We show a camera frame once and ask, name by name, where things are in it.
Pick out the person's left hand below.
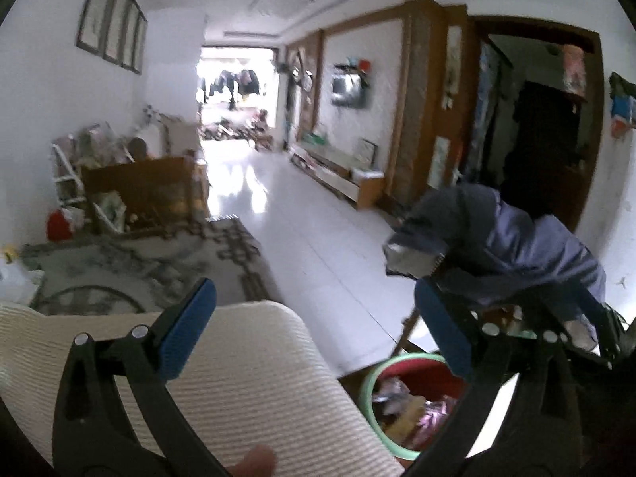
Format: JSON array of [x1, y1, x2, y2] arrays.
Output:
[[227, 444, 276, 477]]

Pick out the white box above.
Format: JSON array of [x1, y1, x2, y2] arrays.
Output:
[[0, 268, 45, 304]]

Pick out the wooden chair with carved backrest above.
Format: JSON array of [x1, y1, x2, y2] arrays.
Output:
[[82, 156, 200, 234]]

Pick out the hanging dark clothes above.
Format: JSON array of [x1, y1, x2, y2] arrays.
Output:
[[199, 70, 262, 110]]

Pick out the low wooden television cabinet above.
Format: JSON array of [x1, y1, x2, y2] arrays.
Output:
[[289, 142, 386, 209]]

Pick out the dark blue jacket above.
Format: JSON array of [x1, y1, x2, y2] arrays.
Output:
[[382, 184, 607, 353]]

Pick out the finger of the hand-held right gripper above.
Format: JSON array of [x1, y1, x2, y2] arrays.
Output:
[[517, 291, 567, 334]]

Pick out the wall mounted television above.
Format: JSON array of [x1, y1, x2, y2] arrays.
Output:
[[330, 74, 366, 109]]

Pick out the grey patterned tablecloth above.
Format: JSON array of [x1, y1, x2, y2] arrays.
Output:
[[20, 216, 271, 316]]

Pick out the red bin with green rim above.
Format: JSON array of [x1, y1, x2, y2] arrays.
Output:
[[359, 353, 498, 462]]

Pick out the white step ladder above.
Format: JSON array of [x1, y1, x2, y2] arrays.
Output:
[[52, 134, 125, 234]]

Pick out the square ceiling light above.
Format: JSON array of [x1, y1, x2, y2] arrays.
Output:
[[248, 0, 316, 18]]

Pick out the pink hanging decoration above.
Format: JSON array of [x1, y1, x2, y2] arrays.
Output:
[[561, 45, 587, 95]]

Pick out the blue hanging bag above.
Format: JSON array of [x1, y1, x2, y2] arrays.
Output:
[[609, 72, 636, 135]]

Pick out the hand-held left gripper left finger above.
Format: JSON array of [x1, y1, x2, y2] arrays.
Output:
[[52, 278, 229, 477]]

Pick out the white pen holder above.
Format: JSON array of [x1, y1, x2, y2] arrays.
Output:
[[0, 258, 31, 284]]

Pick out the dark framed wall picture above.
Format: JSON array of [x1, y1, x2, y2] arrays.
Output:
[[120, 0, 141, 70], [76, 0, 120, 55], [134, 10, 148, 75], [103, 0, 132, 65]]

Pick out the red bag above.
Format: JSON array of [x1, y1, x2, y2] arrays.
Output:
[[46, 210, 73, 242]]

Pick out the beige striped mat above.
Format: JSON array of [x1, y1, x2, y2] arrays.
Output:
[[0, 301, 403, 477]]

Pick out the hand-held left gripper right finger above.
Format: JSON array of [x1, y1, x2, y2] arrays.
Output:
[[405, 278, 582, 477]]

